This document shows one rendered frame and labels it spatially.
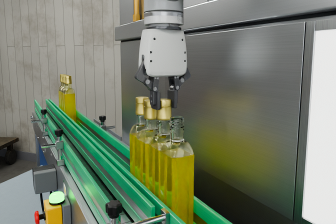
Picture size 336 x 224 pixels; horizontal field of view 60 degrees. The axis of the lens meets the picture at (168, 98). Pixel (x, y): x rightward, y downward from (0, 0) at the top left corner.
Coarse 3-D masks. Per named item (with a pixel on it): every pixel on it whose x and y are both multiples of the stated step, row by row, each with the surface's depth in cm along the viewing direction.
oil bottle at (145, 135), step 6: (144, 132) 69; (150, 132) 68; (156, 132) 69; (138, 138) 71; (144, 138) 68; (138, 144) 71; (144, 144) 68; (138, 150) 71; (144, 150) 68; (138, 156) 71; (144, 156) 68; (138, 162) 72; (144, 162) 68; (138, 168) 72; (144, 168) 69; (138, 174) 72; (144, 174) 69; (144, 180) 69
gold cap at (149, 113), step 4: (144, 100) 69; (148, 100) 69; (144, 104) 69; (148, 104) 68; (144, 108) 69; (148, 108) 68; (152, 108) 68; (144, 112) 69; (148, 112) 68; (152, 112) 68; (144, 116) 69; (148, 116) 68; (152, 116) 68
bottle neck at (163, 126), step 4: (160, 120) 64; (164, 120) 64; (168, 120) 64; (160, 124) 64; (164, 124) 64; (168, 124) 64; (160, 128) 64; (164, 128) 64; (168, 128) 65; (160, 132) 64; (164, 132) 64; (168, 132) 65
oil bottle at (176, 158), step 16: (176, 144) 59; (160, 160) 62; (176, 160) 58; (192, 160) 60; (160, 176) 62; (176, 176) 58; (192, 176) 60; (160, 192) 63; (176, 192) 59; (192, 192) 61; (176, 208) 59; (192, 208) 61
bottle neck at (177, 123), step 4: (172, 116) 60; (176, 116) 61; (180, 116) 61; (172, 120) 59; (176, 120) 59; (180, 120) 59; (172, 124) 59; (176, 124) 59; (180, 124) 59; (172, 128) 59; (176, 128) 59; (180, 128) 59; (172, 132) 59; (176, 132) 59; (180, 132) 59; (172, 136) 59; (176, 136) 59; (180, 136) 59; (172, 140) 59; (176, 140) 59; (180, 140) 59
